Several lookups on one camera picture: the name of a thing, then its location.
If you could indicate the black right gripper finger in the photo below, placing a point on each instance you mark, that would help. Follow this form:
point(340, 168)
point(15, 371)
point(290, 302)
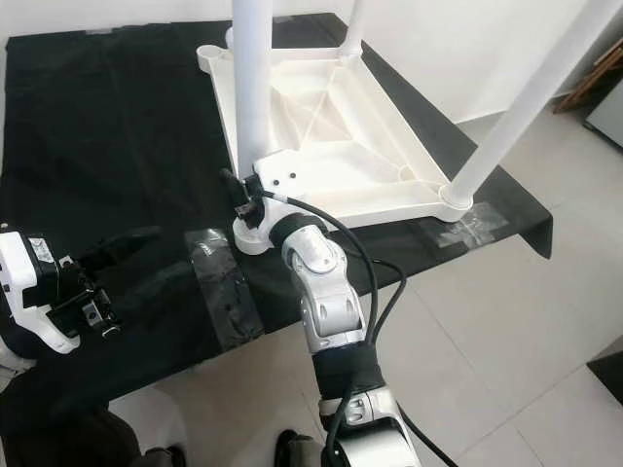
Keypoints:
point(236, 193)

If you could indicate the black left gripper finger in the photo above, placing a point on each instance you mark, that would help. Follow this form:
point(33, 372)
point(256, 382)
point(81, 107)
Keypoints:
point(119, 249)
point(161, 292)

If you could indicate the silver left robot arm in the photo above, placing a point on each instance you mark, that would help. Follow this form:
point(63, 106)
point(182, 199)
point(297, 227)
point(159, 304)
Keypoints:
point(15, 350)

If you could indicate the white plastic children table top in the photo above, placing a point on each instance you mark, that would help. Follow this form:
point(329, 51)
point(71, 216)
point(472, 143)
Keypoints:
point(350, 136)

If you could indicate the robot right leg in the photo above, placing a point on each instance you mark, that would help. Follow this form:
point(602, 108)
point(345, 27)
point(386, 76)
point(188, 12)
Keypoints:
point(307, 452)

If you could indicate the brown wooden board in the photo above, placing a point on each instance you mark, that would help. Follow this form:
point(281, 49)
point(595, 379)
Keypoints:
point(589, 83)

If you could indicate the grey refrigerator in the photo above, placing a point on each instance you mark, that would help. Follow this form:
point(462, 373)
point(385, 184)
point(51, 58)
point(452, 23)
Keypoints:
point(608, 117)

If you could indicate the black side table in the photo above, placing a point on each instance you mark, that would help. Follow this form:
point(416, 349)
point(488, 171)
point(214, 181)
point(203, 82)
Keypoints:
point(608, 375)

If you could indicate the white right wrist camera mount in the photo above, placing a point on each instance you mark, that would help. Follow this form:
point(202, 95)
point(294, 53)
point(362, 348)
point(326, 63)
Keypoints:
point(287, 170)

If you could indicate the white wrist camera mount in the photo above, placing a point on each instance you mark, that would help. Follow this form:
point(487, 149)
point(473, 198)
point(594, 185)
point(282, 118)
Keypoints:
point(24, 282)
point(287, 170)

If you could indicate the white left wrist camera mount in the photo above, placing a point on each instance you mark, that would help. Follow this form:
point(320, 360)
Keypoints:
point(24, 282)

